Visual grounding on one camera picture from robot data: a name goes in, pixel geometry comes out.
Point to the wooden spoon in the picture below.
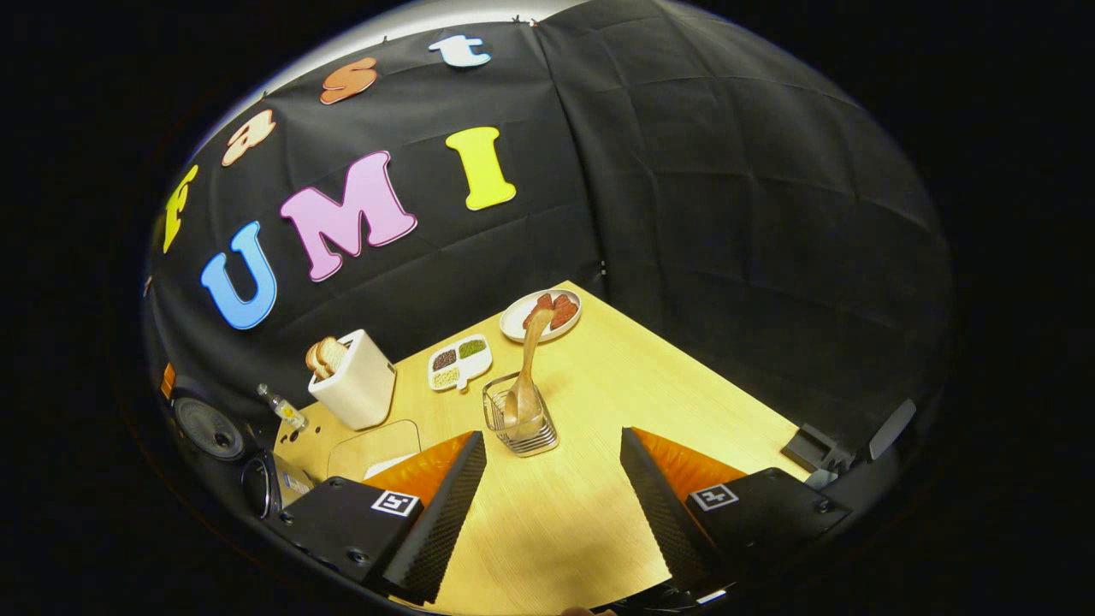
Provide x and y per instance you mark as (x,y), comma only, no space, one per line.
(526,385)

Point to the black rice cooker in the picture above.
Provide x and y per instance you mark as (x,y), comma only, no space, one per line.
(210,428)

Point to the red meat slice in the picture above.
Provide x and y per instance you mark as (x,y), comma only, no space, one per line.
(543,301)
(565,312)

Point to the white toaster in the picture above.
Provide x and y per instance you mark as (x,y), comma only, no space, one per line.
(364,389)

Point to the toasted bread slice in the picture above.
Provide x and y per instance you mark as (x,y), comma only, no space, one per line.
(315,364)
(332,352)

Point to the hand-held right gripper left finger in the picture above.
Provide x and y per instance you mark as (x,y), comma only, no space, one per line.
(440,522)

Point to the white divided bean dish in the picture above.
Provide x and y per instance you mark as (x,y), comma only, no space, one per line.
(460,361)

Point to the white round plate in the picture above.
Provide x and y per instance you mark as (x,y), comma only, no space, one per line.
(513,323)

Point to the small clear glass bottle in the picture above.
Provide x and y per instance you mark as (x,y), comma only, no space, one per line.
(287,411)

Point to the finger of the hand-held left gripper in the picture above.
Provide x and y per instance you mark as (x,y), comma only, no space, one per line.
(168,381)

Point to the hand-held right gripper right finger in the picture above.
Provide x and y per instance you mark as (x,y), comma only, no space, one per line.
(663,513)

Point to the black backdrop cloth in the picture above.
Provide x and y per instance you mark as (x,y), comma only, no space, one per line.
(727,214)

